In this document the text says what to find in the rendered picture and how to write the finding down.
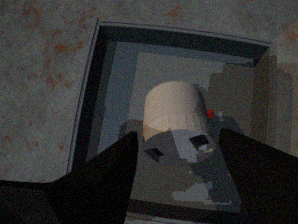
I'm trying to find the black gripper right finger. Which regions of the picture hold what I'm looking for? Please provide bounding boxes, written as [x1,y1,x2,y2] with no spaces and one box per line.
[218,129,298,224]

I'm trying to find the grey shallow square tray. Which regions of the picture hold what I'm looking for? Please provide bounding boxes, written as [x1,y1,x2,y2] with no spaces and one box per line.
[63,18,278,224]

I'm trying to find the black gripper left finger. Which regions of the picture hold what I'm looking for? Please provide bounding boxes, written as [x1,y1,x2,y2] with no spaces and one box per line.
[0,132,138,224]

